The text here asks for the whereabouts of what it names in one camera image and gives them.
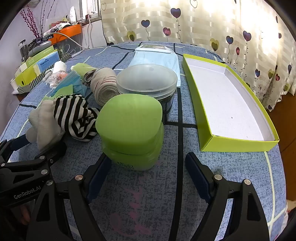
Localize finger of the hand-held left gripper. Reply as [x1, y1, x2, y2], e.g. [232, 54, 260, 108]
[0, 141, 68, 186]
[0, 134, 33, 165]

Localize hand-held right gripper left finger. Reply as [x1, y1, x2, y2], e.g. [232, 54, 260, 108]
[26, 154, 114, 241]

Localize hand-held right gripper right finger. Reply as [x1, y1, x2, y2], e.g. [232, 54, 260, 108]
[184, 152, 271, 241]

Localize plain white sock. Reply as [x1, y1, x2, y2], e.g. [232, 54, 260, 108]
[26, 98, 65, 150]

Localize black and white striped sock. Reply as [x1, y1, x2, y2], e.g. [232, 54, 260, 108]
[53, 94, 101, 142]

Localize white box with green rim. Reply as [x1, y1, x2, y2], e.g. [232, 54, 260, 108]
[182, 54, 280, 153]

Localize blue face mask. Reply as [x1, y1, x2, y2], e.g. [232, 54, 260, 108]
[50, 71, 88, 98]

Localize beige sock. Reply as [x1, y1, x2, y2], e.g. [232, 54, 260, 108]
[90, 67, 121, 106]

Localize green cloth with patterned trim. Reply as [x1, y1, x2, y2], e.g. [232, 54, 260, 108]
[70, 62, 97, 85]

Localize blue checked bed sheet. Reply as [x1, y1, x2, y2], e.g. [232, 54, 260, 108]
[0, 41, 287, 241]

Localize lime green box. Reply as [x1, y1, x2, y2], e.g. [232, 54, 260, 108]
[14, 66, 38, 88]

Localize green lidded plastic container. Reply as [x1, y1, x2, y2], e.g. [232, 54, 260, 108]
[95, 94, 164, 171]

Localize white sock with pink print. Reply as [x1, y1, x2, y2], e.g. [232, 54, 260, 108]
[43, 61, 70, 90]

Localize blue tissue box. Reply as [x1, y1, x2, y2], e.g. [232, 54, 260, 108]
[33, 51, 60, 76]

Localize light green flat box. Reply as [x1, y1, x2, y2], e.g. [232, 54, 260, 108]
[24, 45, 58, 68]

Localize black and white striped box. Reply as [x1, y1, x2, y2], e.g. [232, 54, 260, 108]
[17, 49, 80, 94]

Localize glass jar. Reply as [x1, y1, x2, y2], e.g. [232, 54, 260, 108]
[18, 40, 30, 63]

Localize grey oval device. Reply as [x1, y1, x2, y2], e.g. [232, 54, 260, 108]
[28, 40, 52, 57]

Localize white printed cloth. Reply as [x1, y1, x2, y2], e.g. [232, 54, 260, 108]
[285, 200, 296, 223]

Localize wooden wardrobe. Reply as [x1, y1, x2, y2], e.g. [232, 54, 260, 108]
[269, 91, 296, 202]

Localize clear round lidded container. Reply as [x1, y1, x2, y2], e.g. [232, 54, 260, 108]
[116, 64, 178, 123]

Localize orange plastic tray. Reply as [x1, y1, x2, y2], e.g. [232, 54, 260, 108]
[47, 24, 83, 45]

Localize purple dried flower branches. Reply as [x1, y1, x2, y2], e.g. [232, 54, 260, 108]
[20, 4, 41, 39]

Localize window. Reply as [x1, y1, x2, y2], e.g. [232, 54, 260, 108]
[80, 0, 102, 22]

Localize cream curtain with hearts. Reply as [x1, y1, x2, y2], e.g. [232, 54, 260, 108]
[100, 0, 296, 112]

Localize white cable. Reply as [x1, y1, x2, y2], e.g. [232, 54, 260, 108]
[50, 14, 93, 50]

